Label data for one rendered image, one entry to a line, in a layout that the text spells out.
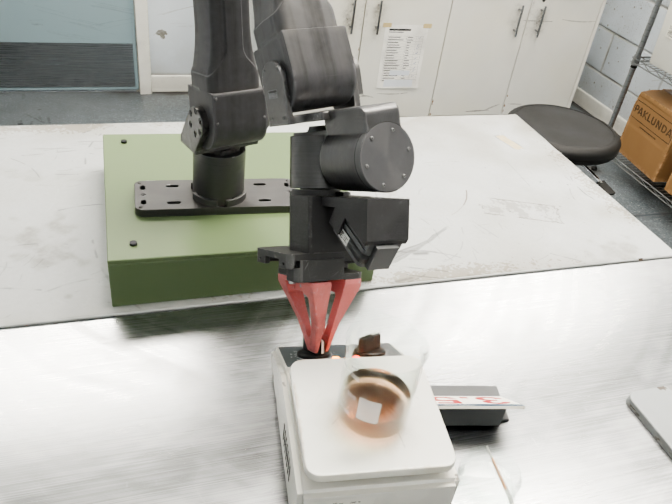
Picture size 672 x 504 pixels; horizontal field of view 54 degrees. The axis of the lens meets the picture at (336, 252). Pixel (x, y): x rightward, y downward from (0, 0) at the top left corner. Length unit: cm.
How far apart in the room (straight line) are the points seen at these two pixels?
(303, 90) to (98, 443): 36
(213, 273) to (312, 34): 30
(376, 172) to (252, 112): 25
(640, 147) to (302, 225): 278
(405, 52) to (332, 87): 257
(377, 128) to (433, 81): 275
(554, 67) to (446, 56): 62
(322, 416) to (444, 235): 46
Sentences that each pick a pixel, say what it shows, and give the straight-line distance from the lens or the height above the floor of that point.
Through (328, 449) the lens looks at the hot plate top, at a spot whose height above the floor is 99.
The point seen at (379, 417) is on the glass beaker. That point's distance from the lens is 51.
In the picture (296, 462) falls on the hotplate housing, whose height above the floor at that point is 97.
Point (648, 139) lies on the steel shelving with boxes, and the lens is 324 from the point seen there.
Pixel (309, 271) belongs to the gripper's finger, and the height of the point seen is 105.
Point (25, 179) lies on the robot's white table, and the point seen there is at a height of 90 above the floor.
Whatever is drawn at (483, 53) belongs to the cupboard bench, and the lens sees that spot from 335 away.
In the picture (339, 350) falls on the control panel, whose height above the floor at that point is 94.
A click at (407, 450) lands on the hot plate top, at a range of 54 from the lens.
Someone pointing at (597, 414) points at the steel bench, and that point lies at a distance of 75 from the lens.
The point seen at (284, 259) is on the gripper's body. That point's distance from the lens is 57.
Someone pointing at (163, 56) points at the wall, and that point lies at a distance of 353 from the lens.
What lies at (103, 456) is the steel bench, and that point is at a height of 90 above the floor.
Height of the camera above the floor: 140
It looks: 36 degrees down
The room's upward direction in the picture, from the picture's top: 8 degrees clockwise
